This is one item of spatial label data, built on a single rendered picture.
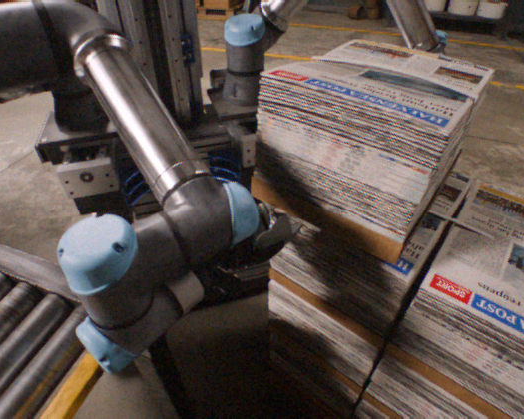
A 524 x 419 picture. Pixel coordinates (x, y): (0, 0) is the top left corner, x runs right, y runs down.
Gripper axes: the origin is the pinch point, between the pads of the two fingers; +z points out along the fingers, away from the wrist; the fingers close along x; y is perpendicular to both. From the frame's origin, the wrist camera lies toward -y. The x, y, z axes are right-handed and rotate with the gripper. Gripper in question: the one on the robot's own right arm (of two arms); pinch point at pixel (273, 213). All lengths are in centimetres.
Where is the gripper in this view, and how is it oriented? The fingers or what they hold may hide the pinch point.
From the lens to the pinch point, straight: 61.6
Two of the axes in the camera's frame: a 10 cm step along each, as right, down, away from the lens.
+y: 0.0, -7.6, -6.5
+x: -7.8, -4.1, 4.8
